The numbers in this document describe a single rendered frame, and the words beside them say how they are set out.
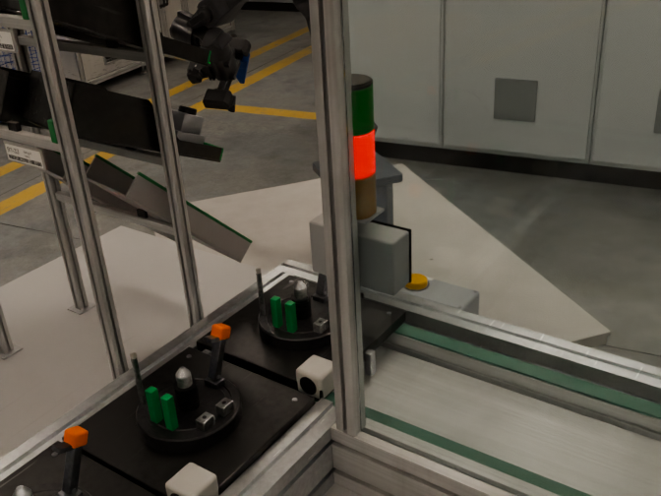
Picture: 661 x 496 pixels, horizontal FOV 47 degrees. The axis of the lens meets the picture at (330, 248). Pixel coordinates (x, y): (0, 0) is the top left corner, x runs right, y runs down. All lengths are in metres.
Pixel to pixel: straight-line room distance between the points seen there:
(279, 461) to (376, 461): 0.13
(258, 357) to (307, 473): 0.21
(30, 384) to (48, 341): 0.13
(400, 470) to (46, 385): 0.65
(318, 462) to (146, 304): 0.63
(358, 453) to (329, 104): 0.47
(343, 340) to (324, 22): 0.38
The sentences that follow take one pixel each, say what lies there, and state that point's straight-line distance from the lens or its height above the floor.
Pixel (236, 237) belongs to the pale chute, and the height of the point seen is 1.04.
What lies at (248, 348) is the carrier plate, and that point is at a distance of 1.17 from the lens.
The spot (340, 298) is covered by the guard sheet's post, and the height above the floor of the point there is 1.17.
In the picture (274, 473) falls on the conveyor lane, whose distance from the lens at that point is 0.98.
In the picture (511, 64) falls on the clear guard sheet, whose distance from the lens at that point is 0.71.
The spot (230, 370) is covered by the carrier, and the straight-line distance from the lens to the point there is 1.13.
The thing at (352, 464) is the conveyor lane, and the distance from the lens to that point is 1.05.
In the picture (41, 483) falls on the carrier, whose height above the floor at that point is 0.97.
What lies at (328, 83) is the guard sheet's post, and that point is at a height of 1.42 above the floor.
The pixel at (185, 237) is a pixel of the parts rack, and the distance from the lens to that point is 1.24.
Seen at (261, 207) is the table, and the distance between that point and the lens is 1.90.
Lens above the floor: 1.63
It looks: 28 degrees down
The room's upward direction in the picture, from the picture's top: 4 degrees counter-clockwise
